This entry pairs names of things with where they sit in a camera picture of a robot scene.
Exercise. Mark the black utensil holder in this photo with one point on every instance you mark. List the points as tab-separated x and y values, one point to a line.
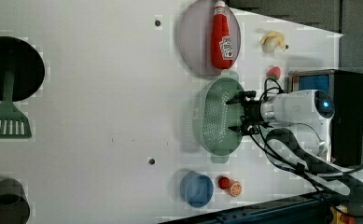
24	62

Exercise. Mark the grey cup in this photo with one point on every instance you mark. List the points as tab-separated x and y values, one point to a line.
14	207

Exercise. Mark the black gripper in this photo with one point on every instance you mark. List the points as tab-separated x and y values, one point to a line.
251	118

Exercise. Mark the yellow toy banana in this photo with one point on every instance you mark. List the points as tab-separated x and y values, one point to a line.
272	40

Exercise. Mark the grey round plate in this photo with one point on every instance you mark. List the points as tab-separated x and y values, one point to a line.
194	37

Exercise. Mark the green oval strainer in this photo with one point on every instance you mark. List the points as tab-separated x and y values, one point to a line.
213	118

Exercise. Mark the green slotted spatula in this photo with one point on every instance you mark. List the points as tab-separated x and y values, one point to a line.
13	123

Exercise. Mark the toaster oven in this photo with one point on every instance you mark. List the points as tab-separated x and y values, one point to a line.
346	90

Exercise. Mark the red toy strawberry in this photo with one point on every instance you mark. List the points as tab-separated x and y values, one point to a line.
274	73

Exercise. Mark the blue bowl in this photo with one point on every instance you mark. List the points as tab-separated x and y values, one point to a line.
196	189

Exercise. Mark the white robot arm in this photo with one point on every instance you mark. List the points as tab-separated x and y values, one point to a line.
294	128

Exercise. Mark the toy orange half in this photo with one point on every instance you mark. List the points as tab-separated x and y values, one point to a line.
235	189

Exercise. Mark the small red toy fruit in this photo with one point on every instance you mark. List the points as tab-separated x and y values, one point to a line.
223	182

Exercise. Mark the yellow red emergency button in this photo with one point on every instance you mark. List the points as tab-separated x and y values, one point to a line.
339	218

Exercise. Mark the red ketchup bottle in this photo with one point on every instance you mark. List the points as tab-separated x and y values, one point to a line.
221	45

